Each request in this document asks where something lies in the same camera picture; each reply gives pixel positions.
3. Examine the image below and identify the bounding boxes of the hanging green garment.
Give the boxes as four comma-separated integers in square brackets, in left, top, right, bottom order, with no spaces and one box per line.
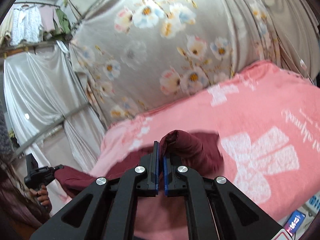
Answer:
[54,9,71,34]

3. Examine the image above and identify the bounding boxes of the blue printed box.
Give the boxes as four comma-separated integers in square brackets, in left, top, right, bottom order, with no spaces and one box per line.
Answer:
[283,210,306,236]

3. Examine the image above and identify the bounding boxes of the white blue power strip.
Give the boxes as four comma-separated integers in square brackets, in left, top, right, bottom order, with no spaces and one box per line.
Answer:
[304,192,320,216]

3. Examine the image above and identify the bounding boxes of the hanging white lace garment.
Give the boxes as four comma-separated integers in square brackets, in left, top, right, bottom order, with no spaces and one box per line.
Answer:
[10,5,43,46]

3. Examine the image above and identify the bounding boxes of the pink fleece blanket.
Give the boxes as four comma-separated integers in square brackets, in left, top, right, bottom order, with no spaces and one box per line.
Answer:
[53,60,320,240]

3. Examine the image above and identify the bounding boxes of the white satin curtain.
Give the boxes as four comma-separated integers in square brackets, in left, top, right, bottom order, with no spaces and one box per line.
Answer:
[3,41,106,173]

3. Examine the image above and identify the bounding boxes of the person left hand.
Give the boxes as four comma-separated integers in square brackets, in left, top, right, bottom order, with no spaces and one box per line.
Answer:
[29,185,51,207]

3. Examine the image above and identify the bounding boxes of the metal clothes rail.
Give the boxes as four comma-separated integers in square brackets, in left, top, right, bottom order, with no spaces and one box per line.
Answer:
[14,1,60,8]

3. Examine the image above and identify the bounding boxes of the hanging pink garment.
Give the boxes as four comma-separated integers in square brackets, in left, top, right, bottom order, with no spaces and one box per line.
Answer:
[39,5,60,32]

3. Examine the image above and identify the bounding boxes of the grey floral curtain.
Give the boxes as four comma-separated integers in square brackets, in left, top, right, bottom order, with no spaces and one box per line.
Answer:
[69,0,319,125]

